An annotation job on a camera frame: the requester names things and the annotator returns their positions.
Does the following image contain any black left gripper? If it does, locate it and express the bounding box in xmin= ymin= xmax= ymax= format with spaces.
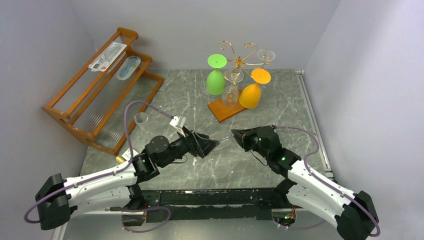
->
xmin=159 ymin=126 xmax=219 ymax=168

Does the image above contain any orange plastic wine glass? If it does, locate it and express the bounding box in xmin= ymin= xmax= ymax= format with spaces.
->
xmin=238 ymin=68 xmax=271 ymax=109

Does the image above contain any clear wine glass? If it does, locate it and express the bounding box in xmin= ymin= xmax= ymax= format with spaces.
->
xmin=221 ymin=67 xmax=244 ymax=107

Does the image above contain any green plastic wine glass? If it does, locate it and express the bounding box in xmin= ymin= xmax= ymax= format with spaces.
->
xmin=206 ymin=53 xmax=227 ymax=96

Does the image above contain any small clear glass cup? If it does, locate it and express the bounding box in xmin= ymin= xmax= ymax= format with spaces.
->
xmin=133 ymin=112 xmax=149 ymax=131

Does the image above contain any tall clear flute glass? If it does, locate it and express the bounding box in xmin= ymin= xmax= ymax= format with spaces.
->
xmin=257 ymin=49 xmax=275 ymax=69

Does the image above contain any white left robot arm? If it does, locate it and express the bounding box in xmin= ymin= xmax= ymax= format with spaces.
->
xmin=35 ymin=128 xmax=220 ymax=231

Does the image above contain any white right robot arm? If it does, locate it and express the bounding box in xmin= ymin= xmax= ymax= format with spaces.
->
xmin=231 ymin=125 xmax=381 ymax=240

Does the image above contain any orange wooden shelf rack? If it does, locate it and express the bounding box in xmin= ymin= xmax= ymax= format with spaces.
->
xmin=42 ymin=27 xmax=164 ymax=156

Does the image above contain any small printed cardboard box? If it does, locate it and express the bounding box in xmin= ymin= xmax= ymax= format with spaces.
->
xmin=115 ymin=148 xmax=139 ymax=164

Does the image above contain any blue white blister pack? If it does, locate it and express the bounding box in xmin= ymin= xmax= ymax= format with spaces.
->
xmin=115 ymin=55 xmax=141 ymax=81

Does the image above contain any white printed package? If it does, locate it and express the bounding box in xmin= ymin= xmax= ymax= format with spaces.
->
xmin=88 ymin=41 xmax=127 ymax=72

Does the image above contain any gold wire wine glass rack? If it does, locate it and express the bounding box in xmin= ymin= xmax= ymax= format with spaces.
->
xmin=205 ymin=40 xmax=275 ymax=123

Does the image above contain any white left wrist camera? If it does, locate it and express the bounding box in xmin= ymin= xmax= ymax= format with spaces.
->
xmin=169 ymin=115 xmax=186 ymax=136

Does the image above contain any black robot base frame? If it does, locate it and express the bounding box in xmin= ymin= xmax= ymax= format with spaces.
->
xmin=114 ymin=180 xmax=307 ymax=223

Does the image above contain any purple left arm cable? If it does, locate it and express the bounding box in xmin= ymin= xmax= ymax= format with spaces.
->
xmin=23 ymin=100 xmax=175 ymax=224

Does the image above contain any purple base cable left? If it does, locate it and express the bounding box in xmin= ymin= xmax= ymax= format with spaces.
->
xmin=109 ymin=205 xmax=172 ymax=233

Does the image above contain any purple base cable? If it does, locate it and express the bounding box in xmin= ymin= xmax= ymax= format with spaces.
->
xmin=277 ymin=211 xmax=327 ymax=231
xmin=109 ymin=205 xmax=172 ymax=233

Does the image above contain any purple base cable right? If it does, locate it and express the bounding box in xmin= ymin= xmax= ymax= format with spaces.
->
xmin=277 ymin=211 xmax=327 ymax=231

